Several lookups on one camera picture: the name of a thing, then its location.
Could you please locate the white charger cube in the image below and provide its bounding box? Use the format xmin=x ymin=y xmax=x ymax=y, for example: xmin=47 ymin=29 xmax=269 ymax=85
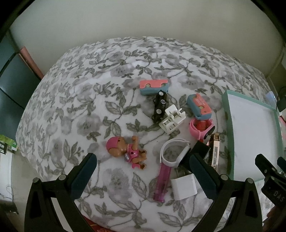
xmin=171 ymin=168 xmax=197 ymax=201

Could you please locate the white plastic plug holder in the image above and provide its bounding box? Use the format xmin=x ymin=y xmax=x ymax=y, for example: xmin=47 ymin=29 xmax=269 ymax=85
xmin=159 ymin=104 xmax=186 ymax=135

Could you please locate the black toy car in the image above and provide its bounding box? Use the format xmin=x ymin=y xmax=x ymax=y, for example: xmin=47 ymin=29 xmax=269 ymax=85
xmin=152 ymin=90 xmax=168 ymax=124

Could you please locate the white power strip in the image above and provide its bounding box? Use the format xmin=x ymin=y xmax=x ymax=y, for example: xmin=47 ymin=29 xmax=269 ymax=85
xmin=266 ymin=91 xmax=277 ymax=108

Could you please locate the grey floral tablecloth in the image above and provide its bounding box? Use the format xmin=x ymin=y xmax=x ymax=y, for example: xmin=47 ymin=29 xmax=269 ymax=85
xmin=16 ymin=37 xmax=270 ymax=231

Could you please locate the pink transparent lighter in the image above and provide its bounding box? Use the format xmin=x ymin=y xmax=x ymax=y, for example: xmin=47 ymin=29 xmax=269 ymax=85
xmin=153 ymin=163 xmax=172 ymax=203

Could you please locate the white smartwatch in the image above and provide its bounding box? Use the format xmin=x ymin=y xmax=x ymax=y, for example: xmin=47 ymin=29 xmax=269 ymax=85
xmin=159 ymin=138 xmax=191 ymax=168

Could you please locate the black charger block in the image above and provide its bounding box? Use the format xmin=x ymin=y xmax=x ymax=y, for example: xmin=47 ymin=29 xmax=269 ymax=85
xmin=179 ymin=141 xmax=210 ymax=173

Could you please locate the red glue stick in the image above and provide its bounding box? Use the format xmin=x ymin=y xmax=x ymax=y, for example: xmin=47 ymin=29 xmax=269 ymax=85
xmin=194 ymin=120 xmax=208 ymax=132

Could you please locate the doll with pink cap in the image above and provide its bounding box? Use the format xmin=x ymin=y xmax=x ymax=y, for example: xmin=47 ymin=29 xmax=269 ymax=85
xmin=106 ymin=136 xmax=147 ymax=170

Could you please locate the black plugged adapter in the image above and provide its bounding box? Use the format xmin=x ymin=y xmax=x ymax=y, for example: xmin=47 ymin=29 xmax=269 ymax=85
xmin=276 ymin=86 xmax=286 ymax=112

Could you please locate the pink blue box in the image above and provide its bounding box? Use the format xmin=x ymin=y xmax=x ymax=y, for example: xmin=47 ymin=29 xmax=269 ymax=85
xmin=187 ymin=93 xmax=212 ymax=121
xmin=139 ymin=79 xmax=169 ymax=96

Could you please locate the rose gold harmonica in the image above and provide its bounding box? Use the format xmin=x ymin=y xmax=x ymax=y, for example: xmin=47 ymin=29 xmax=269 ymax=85
xmin=207 ymin=132 xmax=220 ymax=171

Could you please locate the pink smartwatch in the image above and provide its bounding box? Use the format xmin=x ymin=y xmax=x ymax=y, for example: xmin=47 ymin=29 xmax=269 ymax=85
xmin=189 ymin=118 xmax=215 ymax=142

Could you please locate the teal white tray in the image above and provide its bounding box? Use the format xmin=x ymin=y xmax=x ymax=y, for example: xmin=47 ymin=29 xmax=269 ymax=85
xmin=222 ymin=90 xmax=284 ymax=181

